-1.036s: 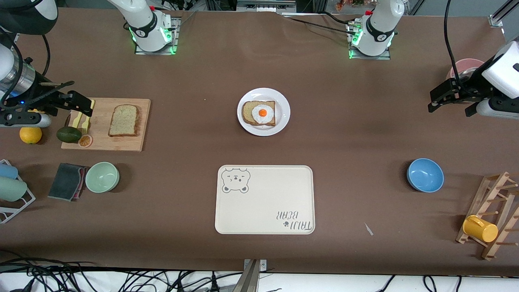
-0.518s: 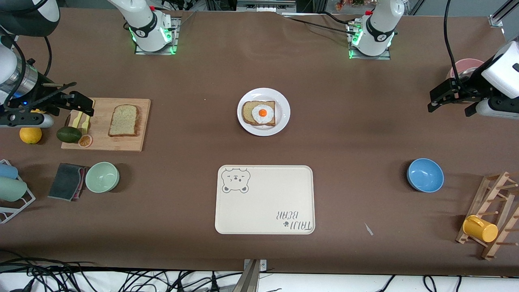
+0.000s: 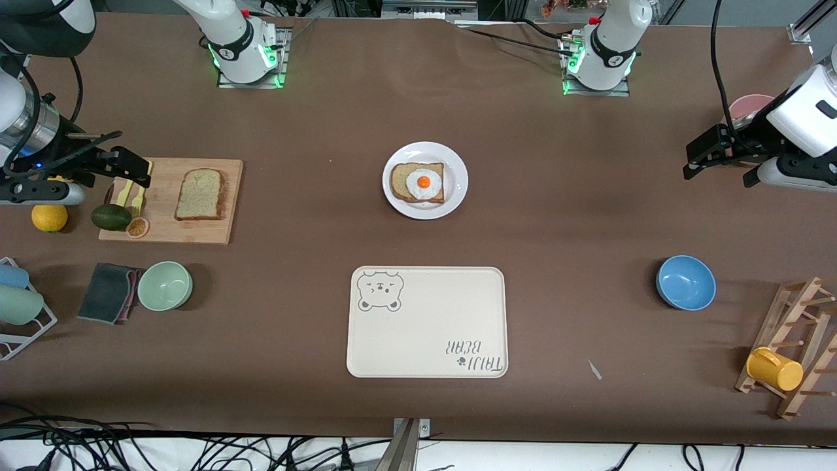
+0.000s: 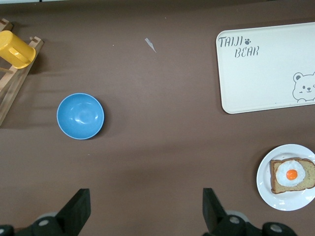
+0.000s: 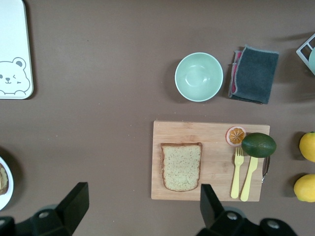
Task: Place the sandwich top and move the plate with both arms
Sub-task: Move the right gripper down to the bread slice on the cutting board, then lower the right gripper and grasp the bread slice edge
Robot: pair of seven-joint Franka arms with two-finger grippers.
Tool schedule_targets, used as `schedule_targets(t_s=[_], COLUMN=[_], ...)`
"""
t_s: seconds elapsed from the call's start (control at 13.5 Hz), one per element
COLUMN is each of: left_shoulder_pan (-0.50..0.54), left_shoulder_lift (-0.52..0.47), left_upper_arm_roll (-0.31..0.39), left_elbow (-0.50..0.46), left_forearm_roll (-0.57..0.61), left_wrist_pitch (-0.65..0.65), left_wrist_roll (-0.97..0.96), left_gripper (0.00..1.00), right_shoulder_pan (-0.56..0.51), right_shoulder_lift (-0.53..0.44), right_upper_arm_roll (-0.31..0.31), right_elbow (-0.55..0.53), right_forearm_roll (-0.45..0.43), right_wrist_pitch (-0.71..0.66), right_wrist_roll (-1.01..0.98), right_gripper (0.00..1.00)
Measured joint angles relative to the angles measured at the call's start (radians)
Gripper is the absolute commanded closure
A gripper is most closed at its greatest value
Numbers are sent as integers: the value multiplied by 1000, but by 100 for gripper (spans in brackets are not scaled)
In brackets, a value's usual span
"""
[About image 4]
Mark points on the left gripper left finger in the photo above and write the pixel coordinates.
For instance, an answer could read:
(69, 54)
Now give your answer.
(71, 216)

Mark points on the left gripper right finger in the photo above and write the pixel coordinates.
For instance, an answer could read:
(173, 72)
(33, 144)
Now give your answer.
(216, 216)

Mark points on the white round plate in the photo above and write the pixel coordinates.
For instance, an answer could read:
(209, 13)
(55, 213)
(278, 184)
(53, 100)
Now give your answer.
(264, 182)

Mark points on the fried egg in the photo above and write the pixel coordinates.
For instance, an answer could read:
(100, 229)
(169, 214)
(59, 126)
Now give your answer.
(291, 174)

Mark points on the blue bowl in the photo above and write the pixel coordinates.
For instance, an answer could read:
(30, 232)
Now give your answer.
(80, 116)

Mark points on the bread slice under egg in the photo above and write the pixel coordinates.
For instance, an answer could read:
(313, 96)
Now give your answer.
(310, 177)

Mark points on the wooden mug rack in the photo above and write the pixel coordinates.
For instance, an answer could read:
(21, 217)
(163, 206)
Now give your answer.
(14, 83)

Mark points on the cream tray with bear print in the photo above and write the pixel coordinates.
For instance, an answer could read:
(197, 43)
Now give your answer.
(268, 81)

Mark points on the yellow mug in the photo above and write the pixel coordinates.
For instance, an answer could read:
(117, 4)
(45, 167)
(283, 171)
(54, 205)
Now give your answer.
(14, 48)

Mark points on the small grey tape scrap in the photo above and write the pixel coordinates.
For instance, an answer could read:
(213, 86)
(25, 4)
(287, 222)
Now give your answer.
(149, 43)

